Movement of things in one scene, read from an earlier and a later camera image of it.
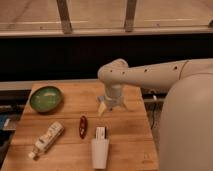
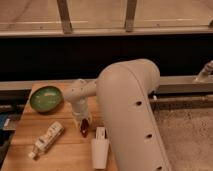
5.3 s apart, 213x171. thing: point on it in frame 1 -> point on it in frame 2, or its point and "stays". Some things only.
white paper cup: (100, 149) stays
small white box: (100, 133) stays
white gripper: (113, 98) -> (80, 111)
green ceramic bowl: (45, 99) stays
